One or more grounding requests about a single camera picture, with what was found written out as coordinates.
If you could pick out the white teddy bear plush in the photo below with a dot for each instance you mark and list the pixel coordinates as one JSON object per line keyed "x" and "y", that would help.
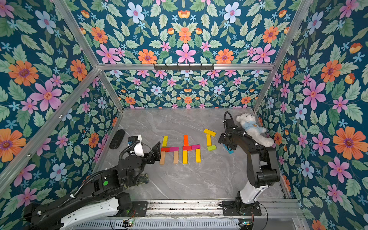
{"x": 249, "y": 124}

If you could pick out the floral fabric pouch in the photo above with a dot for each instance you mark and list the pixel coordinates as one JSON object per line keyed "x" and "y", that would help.
{"x": 143, "y": 179}

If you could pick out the teal block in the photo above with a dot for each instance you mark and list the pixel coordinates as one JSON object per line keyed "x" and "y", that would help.
{"x": 229, "y": 150}

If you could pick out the light green block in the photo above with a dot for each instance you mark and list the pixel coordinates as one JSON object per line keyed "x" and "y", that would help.
{"x": 211, "y": 148}

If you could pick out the small red block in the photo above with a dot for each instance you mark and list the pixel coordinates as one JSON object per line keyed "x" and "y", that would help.
{"x": 165, "y": 149}

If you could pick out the long yellow block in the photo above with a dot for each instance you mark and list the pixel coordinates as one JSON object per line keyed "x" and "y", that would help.
{"x": 165, "y": 141}

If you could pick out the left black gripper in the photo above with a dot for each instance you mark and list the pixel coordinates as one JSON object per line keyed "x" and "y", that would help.
{"x": 156, "y": 156}

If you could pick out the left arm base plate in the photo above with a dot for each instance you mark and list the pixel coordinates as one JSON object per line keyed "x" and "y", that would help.
{"x": 137, "y": 209}

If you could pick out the black oval remote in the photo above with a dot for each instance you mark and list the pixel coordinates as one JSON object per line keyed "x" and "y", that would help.
{"x": 117, "y": 139}

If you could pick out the metal hook rail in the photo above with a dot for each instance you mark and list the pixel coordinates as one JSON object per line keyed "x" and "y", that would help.
{"x": 184, "y": 67}

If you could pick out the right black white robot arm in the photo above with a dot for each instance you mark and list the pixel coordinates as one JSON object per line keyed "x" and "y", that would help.
{"x": 262, "y": 169}

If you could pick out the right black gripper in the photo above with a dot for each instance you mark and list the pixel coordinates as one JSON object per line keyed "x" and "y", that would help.
{"x": 228, "y": 138}

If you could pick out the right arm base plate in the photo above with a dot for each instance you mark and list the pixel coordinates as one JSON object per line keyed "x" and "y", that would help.
{"x": 237, "y": 208}

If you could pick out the natural wood block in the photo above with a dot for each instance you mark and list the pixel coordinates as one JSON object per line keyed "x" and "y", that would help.
{"x": 175, "y": 157}
{"x": 162, "y": 160}

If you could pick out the orange block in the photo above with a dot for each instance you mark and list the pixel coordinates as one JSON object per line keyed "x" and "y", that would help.
{"x": 186, "y": 140}

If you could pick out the white vented strip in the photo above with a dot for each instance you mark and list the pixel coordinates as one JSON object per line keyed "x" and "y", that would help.
{"x": 161, "y": 224}

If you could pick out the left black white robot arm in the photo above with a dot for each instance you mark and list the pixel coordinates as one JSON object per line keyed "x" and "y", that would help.
{"x": 103, "y": 194}

